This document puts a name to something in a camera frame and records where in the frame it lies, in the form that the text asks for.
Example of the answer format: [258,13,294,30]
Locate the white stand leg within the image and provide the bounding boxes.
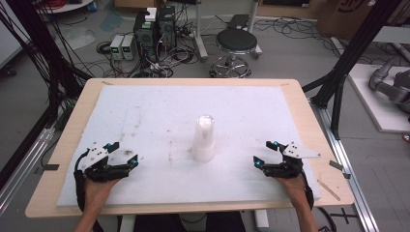
[248,0,263,60]
[192,0,210,63]

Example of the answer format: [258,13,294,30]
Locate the loose black floor cables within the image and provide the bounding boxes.
[254,16,339,60]

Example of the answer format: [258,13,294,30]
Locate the black frame post with cables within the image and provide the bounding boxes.
[0,0,95,191]

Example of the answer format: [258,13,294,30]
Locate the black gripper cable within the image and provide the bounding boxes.
[73,148,104,232]
[298,165,315,211]

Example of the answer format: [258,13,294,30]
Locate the black round stool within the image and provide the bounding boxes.
[209,28,259,79]

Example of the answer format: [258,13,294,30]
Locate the person's right hand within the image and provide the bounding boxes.
[276,176,309,204]

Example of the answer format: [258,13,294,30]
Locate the white round table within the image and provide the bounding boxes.
[37,0,95,15]

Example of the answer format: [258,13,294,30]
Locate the grey tape strip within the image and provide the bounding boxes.
[329,159,352,180]

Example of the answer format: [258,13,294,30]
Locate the aluminium rail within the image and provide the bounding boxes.
[0,127,56,215]
[310,100,380,232]

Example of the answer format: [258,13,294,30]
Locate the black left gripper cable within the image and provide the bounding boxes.
[73,148,104,232]

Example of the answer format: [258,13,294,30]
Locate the tangle of floor cables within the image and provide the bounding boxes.
[96,28,198,79]

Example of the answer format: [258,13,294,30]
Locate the black computer tower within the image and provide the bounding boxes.
[133,11,159,63]
[157,5,178,50]

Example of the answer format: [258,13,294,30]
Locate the person's dark clothing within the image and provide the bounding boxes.
[133,211,248,232]

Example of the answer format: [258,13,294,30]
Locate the person's left hand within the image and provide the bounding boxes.
[83,178,121,208]

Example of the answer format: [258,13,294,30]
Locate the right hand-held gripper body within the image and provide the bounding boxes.
[262,141,322,181]

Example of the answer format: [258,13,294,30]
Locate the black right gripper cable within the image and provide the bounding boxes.
[298,165,315,211]

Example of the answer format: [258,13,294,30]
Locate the white cabinet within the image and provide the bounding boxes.
[0,0,24,77]

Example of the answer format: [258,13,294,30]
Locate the grey power supply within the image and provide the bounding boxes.
[121,34,137,61]
[109,34,125,61]

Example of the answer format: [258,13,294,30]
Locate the white platform board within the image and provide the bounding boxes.
[347,63,410,133]

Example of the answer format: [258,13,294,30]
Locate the white foam mat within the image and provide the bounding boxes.
[56,84,322,207]

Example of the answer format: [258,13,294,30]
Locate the white table leg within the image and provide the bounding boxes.
[119,215,137,232]
[254,209,271,232]

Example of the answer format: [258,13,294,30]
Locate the cardboard box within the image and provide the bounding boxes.
[317,0,410,41]

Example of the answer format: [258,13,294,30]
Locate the black cable under table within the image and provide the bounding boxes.
[317,206,338,232]

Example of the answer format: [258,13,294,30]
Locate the white box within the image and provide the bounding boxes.
[144,7,158,23]

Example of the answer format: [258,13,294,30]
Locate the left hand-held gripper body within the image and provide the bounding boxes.
[78,141,130,183]

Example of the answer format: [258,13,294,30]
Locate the black flat device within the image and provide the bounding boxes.
[226,14,251,31]

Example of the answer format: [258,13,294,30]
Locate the thin wooden stick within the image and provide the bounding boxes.
[317,179,341,202]

